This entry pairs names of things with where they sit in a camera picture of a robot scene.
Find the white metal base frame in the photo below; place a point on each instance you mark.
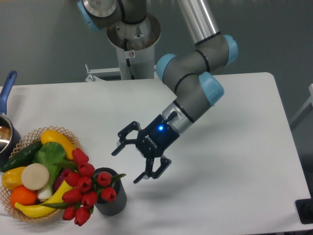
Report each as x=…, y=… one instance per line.
x=105, y=71

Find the white frame at right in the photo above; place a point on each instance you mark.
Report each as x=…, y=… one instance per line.
x=303, y=111

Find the yellow squash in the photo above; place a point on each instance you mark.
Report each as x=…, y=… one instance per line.
x=55, y=136

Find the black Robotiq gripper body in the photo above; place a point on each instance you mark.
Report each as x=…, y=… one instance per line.
x=155, y=138

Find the green bok choy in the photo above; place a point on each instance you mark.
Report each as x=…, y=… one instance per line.
x=49, y=154

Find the yellow bell pepper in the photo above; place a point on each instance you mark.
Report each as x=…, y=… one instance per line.
x=12, y=179

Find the woven wicker basket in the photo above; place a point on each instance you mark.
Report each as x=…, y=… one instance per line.
x=28, y=139

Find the red tulip bouquet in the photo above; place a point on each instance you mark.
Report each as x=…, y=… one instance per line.
x=79, y=202

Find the blue handled saucepan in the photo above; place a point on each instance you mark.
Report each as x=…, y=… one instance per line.
x=9, y=136

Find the beige round disc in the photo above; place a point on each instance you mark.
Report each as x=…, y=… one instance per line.
x=35, y=176

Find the dark grey ribbed vase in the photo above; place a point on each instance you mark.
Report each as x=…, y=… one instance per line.
x=112, y=198

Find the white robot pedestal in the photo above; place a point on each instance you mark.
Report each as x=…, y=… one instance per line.
x=135, y=47

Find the black device at edge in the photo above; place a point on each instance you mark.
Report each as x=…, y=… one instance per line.
x=305, y=210

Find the green cucumber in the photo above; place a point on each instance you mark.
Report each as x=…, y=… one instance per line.
x=22, y=158

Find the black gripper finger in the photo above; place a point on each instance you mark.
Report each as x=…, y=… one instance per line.
x=123, y=140
x=150, y=173

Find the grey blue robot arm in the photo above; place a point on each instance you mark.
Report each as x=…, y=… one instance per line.
x=188, y=77

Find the yellow banana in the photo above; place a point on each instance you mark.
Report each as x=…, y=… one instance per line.
x=38, y=211

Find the purple eggplant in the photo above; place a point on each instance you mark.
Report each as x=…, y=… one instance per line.
x=60, y=178

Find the orange fruit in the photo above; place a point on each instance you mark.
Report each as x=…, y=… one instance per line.
x=23, y=196

